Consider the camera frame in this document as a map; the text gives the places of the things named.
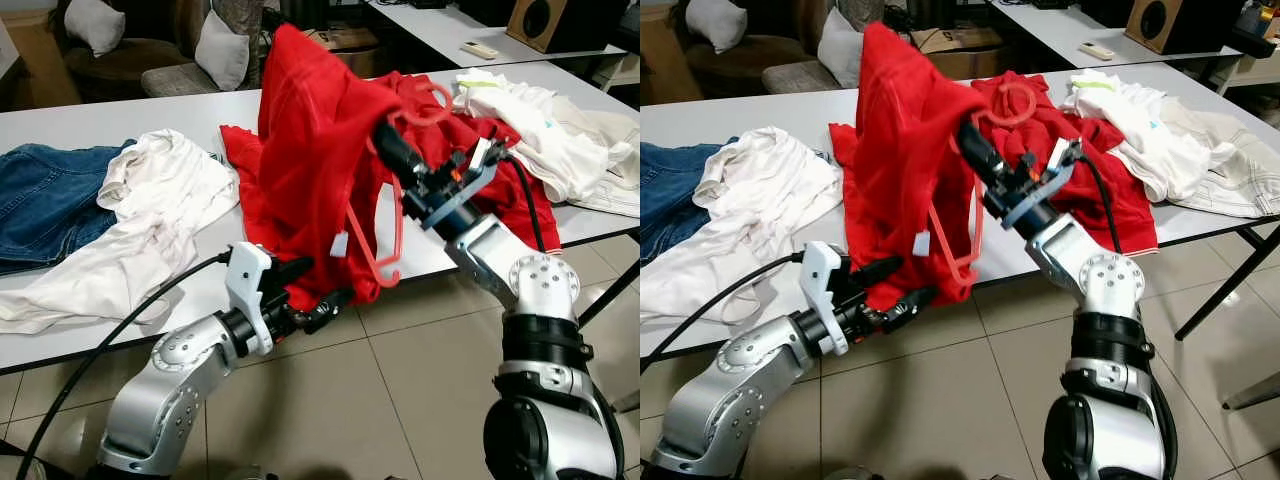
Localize blue jeans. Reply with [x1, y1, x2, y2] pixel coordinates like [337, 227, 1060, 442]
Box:
[640, 138, 741, 266]
[0, 140, 136, 276]

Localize brown cardboard box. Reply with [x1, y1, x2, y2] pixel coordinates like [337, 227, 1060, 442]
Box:
[905, 25, 1001, 81]
[300, 25, 379, 79]

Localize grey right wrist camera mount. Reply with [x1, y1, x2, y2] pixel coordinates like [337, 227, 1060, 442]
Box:
[425, 135, 507, 231]
[1003, 135, 1087, 231]

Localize grey metal leg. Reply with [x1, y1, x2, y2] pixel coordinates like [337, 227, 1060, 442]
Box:
[1222, 375, 1280, 411]

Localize brown armchair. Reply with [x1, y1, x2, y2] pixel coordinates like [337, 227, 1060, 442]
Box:
[20, 0, 191, 101]
[660, 0, 811, 99]

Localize grey cushion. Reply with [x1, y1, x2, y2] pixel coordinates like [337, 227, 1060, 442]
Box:
[193, 10, 251, 93]
[817, 8, 871, 89]
[62, 0, 126, 56]
[685, 0, 749, 53]

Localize red polo shirt white trim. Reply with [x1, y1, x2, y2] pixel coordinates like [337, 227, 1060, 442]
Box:
[380, 70, 563, 256]
[970, 70, 1161, 256]

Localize black table leg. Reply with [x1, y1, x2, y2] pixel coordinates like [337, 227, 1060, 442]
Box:
[578, 260, 641, 329]
[1175, 225, 1280, 341]

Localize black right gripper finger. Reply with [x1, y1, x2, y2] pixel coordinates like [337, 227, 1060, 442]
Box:
[957, 115, 1013, 181]
[372, 121, 429, 186]

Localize red t-shirt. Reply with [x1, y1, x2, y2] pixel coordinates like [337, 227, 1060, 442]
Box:
[220, 22, 406, 311]
[830, 20, 991, 311]

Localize cream checked cloth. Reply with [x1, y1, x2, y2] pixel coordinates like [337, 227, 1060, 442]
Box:
[1160, 95, 1280, 219]
[555, 105, 641, 216]

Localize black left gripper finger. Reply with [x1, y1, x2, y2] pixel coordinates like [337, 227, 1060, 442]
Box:
[298, 288, 356, 335]
[848, 255, 901, 287]
[270, 255, 316, 287]
[880, 287, 939, 334]

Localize wooden speaker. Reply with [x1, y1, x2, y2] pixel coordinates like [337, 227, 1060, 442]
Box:
[1125, 0, 1251, 54]
[505, 0, 631, 54]

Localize red plastic clothes hanger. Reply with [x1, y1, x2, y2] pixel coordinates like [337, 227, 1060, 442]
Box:
[925, 80, 1037, 291]
[345, 80, 454, 288]

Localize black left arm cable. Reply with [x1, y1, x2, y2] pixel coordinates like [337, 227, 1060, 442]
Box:
[640, 250, 806, 376]
[12, 250, 233, 480]

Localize off-white garment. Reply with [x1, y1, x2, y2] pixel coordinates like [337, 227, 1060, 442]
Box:
[0, 128, 241, 336]
[640, 125, 846, 326]

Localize grey patterned chair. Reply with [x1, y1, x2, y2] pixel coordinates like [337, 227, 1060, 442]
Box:
[140, 0, 266, 99]
[765, 0, 881, 96]

